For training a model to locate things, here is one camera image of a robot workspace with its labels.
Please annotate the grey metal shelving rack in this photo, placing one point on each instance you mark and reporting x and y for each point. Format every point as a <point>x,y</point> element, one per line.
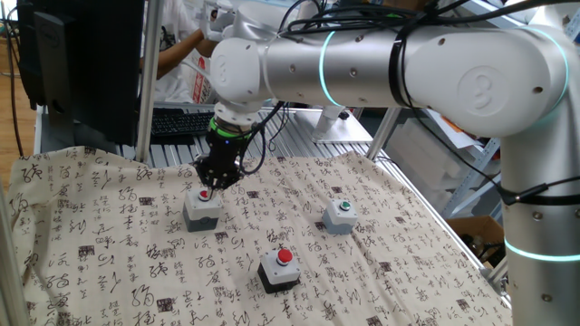
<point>476,181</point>

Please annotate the bare person forearm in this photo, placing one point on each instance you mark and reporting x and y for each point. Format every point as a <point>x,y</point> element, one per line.
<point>181,50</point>

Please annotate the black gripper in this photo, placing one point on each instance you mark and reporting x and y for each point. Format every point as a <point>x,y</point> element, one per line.
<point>224,154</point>

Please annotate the red mushroom button black-base box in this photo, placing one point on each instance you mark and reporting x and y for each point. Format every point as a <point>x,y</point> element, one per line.
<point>276,271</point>

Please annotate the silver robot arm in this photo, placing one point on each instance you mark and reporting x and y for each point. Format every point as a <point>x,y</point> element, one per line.
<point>408,68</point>

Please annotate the red button grey-base box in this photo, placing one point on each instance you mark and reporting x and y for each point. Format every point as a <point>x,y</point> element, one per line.
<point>201,210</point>

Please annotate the black computer keyboard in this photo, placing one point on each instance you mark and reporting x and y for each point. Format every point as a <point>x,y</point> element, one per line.
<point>181,124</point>

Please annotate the white t-shirt person torso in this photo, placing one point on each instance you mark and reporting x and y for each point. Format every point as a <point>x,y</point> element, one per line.
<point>174,86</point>

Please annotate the brown cardboard box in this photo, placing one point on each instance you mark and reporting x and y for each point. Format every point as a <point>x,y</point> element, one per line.
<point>471,231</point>

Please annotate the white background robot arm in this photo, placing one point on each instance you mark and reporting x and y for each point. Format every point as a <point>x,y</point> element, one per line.
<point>331,122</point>

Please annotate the green button white box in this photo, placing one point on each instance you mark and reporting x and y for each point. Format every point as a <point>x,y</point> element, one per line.
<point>337,222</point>

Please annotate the white orange paper stack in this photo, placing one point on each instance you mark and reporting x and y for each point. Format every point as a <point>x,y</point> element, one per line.
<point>453,131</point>

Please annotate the white handheld teleoperation device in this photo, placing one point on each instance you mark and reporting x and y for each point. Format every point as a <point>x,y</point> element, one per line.
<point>217,18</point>

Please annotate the aluminium table edge rail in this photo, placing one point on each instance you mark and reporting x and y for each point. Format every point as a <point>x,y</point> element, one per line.
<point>435,213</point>

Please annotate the beige calligraphy print tablecloth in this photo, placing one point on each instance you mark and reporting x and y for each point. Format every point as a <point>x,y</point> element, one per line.
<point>136,253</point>

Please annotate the black computer monitor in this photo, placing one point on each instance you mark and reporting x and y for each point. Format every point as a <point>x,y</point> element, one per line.
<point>90,68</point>

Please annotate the aluminium frame post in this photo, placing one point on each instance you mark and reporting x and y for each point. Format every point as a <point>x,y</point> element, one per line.
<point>496,274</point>
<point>149,77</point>
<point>383,133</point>

